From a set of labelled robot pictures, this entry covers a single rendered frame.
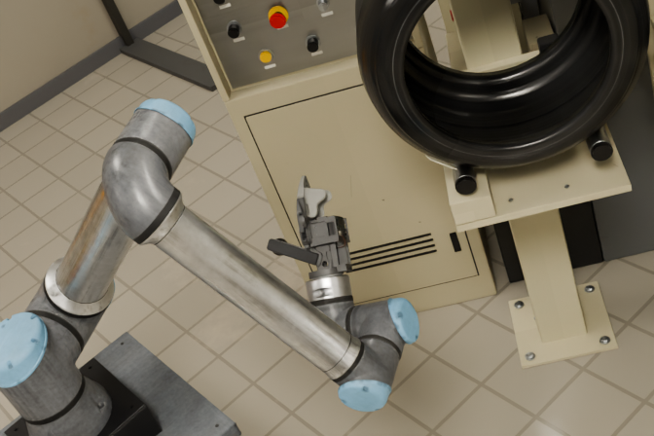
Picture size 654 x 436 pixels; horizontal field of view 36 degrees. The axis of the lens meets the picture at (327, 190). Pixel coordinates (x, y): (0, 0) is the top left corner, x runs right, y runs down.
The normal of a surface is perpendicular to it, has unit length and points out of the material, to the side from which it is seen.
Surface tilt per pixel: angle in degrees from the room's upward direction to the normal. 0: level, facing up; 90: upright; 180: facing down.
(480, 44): 90
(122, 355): 0
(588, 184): 0
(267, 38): 90
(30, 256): 0
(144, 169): 48
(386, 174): 90
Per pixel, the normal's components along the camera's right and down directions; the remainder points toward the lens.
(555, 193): -0.30, -0.76
